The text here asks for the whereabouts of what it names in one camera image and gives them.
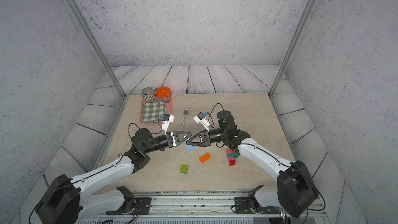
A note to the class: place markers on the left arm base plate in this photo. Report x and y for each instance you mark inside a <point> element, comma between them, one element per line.
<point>136,206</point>

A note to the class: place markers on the pink tray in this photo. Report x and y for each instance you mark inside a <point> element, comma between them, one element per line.
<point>168,105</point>

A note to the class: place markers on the lime green lego brick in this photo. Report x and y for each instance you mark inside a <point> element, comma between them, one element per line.
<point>184,169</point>

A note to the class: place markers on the red lego brick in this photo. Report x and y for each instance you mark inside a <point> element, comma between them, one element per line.
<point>232,162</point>

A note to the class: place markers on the orange bowl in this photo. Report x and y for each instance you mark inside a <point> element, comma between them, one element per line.
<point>163,92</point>

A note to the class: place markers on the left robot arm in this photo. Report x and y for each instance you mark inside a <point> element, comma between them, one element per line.
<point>70,199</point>

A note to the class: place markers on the aluminium front rail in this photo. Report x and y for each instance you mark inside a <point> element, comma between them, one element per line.
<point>207,204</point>

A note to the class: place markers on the striped grey mug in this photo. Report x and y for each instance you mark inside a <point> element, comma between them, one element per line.
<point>148,93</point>

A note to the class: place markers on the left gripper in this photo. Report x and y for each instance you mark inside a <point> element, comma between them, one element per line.
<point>168,139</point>

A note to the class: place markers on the green checkered cloth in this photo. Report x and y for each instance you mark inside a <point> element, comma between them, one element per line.
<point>152,112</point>

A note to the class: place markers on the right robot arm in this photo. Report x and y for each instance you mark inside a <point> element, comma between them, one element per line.
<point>296,190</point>

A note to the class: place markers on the metal utensil on tray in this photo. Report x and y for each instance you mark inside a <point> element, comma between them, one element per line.
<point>163,99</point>

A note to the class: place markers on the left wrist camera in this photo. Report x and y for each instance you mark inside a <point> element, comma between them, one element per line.
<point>166,119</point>

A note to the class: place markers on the right aluminium frame post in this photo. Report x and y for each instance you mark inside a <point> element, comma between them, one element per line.
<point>293,44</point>

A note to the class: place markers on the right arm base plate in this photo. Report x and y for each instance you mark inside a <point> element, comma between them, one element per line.
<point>248,205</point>

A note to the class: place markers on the metal spoon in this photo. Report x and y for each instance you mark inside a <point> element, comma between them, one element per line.
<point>185,114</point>

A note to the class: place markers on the dark green lego brick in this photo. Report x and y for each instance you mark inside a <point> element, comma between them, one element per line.
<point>235,155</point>

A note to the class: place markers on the aluminium frame post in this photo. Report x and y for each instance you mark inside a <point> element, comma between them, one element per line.
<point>293,44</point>
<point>76,12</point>

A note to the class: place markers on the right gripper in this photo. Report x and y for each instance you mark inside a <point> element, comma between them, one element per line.
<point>208,141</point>

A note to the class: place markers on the left aluminium frame post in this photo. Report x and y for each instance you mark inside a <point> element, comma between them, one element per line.
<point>76,12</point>

